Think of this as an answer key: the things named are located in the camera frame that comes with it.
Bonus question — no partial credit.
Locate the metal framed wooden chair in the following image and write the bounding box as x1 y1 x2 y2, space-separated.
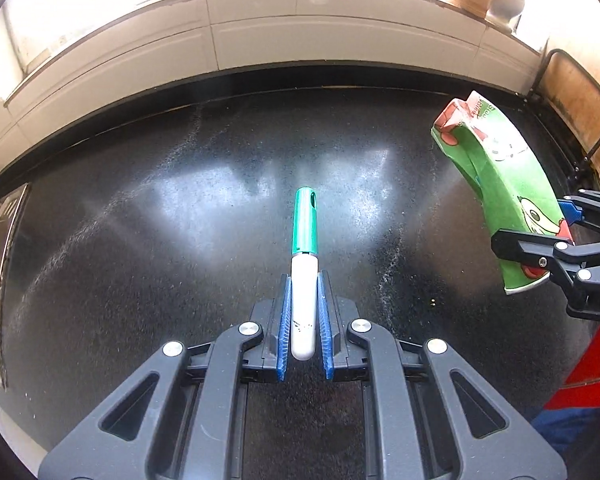
526 48 600 183

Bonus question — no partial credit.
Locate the red plastic bin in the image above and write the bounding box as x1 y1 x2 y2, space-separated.
544 322 600 412

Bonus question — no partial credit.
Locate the green and red drink carton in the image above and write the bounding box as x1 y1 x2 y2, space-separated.
430 91 573 295

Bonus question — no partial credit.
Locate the green and white marker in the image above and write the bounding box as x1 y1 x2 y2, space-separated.
289 186 322 362

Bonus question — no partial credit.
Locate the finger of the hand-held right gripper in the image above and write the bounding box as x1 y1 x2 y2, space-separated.
491 228 583 286
557 189 600 237

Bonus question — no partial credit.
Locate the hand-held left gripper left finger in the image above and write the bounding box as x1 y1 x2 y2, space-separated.
39 272 294 480

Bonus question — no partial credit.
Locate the steel sink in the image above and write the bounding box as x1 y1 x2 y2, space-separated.
0 182 32 392

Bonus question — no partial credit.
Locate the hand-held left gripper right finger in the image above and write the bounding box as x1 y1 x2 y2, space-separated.
316 270 567 480

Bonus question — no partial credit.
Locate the blue clothing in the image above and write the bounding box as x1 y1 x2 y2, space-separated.
531 406 600 458

